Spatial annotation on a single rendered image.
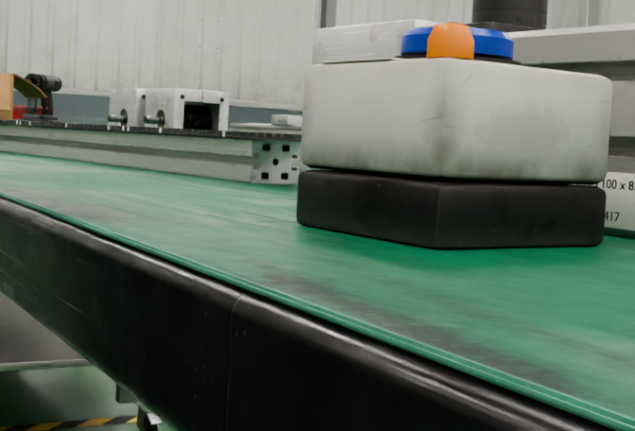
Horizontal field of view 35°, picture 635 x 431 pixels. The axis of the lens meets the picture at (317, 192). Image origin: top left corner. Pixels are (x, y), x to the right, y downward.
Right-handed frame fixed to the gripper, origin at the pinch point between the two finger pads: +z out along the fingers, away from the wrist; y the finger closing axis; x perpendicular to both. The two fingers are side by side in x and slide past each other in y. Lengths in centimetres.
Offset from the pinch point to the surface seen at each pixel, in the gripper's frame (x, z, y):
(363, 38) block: -13.4, -5.7, -24.1
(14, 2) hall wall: 1044, -127, 303
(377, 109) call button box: -30.2, -1.4, -36.2
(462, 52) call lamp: -33.2, -3.2, -35.3
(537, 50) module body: -25.9, -4.5, -24.2
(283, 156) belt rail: 2.5, 1.2, -18.5
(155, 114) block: 82, -2, 10
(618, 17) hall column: 491, -107, 616
